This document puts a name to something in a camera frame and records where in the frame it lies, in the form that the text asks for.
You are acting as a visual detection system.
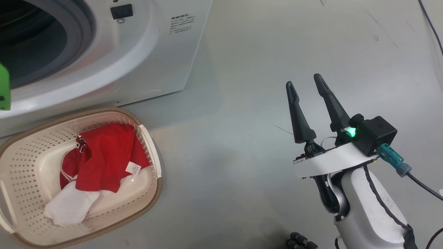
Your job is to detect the teal right camera connector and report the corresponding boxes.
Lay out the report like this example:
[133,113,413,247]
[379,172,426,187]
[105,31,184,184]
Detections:
[376,143,413,178]

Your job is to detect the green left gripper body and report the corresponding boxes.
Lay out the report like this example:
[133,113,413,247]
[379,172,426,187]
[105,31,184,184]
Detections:
[0,62,12,111]

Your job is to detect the cream perforated laundry basket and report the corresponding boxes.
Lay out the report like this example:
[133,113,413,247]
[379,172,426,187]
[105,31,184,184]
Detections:
[0,107,163,249]

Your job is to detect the blue floor cable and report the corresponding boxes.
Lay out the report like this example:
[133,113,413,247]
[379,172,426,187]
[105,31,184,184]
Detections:
[418,0,443,58]

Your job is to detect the white washing machine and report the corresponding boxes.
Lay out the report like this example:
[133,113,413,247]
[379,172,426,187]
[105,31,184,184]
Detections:
[0,0,214,137]

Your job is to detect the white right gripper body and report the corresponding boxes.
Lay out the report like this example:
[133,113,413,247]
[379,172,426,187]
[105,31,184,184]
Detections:
[293,140,380,214]

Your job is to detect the black right camera cable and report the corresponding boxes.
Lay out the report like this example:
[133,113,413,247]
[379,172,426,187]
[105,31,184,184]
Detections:
[406,171,443,202]

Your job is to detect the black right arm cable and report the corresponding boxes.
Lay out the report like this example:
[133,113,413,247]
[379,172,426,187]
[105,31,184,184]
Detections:
[363,165,418,249]

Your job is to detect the red floor cable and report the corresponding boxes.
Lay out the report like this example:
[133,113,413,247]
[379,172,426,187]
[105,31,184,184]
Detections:
[425,227,443,249]

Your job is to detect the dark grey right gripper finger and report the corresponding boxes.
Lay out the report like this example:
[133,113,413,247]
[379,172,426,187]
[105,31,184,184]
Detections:
[286,81,317,145]
[314,73,351,133]

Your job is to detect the red garment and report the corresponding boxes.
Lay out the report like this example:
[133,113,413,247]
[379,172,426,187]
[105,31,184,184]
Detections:
[60,123,151,193]

